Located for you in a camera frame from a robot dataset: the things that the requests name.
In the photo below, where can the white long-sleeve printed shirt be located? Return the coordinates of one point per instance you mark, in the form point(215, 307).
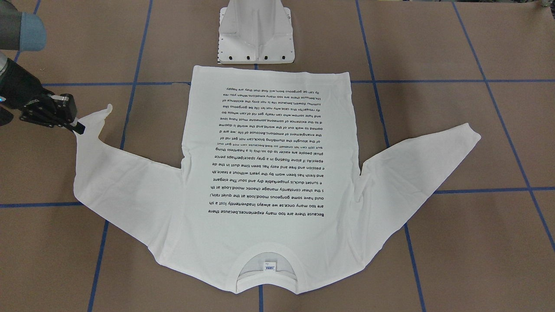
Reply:
point(270, 190)

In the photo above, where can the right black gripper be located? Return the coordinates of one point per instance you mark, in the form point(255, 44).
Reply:
point(21, 89)

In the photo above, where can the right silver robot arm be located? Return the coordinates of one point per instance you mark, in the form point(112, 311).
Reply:
point(19, 31)

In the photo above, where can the white camera stand pedestal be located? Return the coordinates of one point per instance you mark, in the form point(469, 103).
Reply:
point(255, 32)

